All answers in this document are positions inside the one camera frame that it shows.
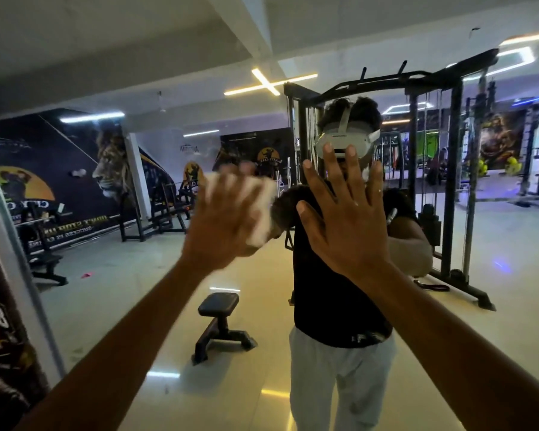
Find muscular figure wall mural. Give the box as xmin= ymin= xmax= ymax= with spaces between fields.
xmin=480 ymin=111 xmax=527 ymax=171

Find black cable handle strap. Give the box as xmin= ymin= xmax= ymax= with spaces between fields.
xmin=413 ymin=279 xmax=451 ymax=292

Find person's left hand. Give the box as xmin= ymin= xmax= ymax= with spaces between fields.
xmin=181 ymin=161 xmax=278 ymax=278

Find hexagonal ceiling light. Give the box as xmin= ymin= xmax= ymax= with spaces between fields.
xmin=446 ymin=45 xmax=536 ymax=82

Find black cable crossover machine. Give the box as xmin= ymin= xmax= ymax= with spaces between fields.
xmin=283 ymin=48 xmax=500 ymax=312

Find person's right hand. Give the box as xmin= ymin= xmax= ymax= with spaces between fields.
xmin=296 ymin=143 xmax=392 ymax=284

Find white head-worn headset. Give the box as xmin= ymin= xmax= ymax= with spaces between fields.
xmin=314 ymin=107 xmax=382 ymax=160

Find black incline bench machine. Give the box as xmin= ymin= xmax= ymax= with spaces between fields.
xmin=118 ymin=178 xmax=195 ymax=243

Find black t-shirt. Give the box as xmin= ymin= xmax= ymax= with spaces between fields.
xmin=269 ymin=181 xmax=418 ymax=349

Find black flat gym bench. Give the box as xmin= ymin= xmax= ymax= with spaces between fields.
xmin=192 ymin=292 xmax=258 ymax=366

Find white mirror frame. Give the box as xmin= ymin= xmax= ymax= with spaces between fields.
xmin=0 ymin=138 xmax=67 ymax=380

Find lion wall mural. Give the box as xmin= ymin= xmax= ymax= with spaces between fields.
xmin=0 ymin=108 xmax=137 ymax=258

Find person's right forearm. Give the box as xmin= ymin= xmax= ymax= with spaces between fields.
xmin=348 ymin=265 xmax=539 ymax=431

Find person's left forearm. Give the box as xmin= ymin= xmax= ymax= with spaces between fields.
xmin=16 ymin=258 xmax=218 ymax=431

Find light grey trousers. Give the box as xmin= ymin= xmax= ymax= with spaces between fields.
xmin=289 ymin=327 xmax=398 ymax=431

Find long ceiling strip light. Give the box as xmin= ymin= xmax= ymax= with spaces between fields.
xmin=59 ymin=111 xmax=126 ymax=124

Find dark printed wall poster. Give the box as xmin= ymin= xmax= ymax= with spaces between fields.
xmin=0 ymin=226 xmax=51 ymax=431

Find cross-shaped ceiling light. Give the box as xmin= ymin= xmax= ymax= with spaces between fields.
xmin=223 ymin=68 xmax=319 ymax=97

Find white cleaning cloth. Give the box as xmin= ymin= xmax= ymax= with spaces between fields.
xmin=203 ymin=172 xmax=278 ymax=248

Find black weight bench rack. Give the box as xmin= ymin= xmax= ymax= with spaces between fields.
xmin=17 ymin=199 xmax=69 ymax=286

